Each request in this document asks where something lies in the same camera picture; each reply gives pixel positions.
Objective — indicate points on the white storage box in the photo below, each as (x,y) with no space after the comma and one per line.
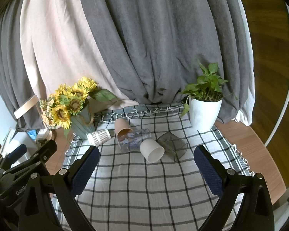
(16,140)

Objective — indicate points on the sunflower bouquet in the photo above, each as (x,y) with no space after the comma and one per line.
(67,103)

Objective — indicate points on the blue cloth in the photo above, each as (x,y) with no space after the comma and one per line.
(33,134)

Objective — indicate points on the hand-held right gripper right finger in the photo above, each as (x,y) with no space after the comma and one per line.
(209,173)

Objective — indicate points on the brown paper cup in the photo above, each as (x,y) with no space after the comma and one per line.
(122,126)

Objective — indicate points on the grey curtain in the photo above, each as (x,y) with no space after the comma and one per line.
(163,41)

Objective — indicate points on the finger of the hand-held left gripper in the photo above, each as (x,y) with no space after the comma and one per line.
(46,148)
(17,152)

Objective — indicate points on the green pothos plant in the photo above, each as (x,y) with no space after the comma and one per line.
(208,84)

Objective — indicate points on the beige curtain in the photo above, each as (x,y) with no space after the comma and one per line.
(62,48)

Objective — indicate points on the checked fringed tablecloth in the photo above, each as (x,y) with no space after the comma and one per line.
(144,192)

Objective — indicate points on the white ribbed plant pot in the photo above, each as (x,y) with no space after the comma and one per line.
(204,114)

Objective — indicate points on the white sheer curtain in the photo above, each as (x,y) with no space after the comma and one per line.
(248,77)

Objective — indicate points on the green ribbed vase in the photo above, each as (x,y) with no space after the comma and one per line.
(83,126)

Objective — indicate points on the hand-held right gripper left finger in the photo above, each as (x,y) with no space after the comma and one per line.
(84,172)

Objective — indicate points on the grey transparent square cup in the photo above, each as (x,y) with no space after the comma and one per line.
(172,145)

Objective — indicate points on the white patterned paper cup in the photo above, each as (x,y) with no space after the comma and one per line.
(98,137)

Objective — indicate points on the clear plastic cup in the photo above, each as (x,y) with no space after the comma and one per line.
(132,140)

